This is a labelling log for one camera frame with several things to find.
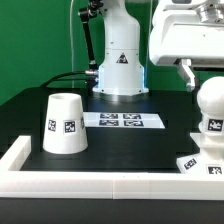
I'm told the white lamp bulb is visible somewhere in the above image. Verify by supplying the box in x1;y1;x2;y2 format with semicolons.
197;76;224;136

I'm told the white frame wall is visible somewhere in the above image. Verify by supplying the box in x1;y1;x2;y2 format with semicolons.
0;136;224;200

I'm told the white marker sheet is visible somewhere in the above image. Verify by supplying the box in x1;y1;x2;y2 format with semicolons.
84;112;165;129

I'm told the white lamp shade cone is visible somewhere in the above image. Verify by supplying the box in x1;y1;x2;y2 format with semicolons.
43;93;88;154

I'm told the white cable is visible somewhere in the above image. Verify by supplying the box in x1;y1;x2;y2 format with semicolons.
68;0;76;89

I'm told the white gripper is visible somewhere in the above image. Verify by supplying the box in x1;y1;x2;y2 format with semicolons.
149;0;224;92

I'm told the black cable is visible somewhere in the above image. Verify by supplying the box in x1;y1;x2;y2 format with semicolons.
40;69;100;89

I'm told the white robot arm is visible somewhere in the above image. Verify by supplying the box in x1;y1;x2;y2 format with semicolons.
93;0;224;97

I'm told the white lamp base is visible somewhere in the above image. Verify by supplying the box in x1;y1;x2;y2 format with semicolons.
176;133;224;176

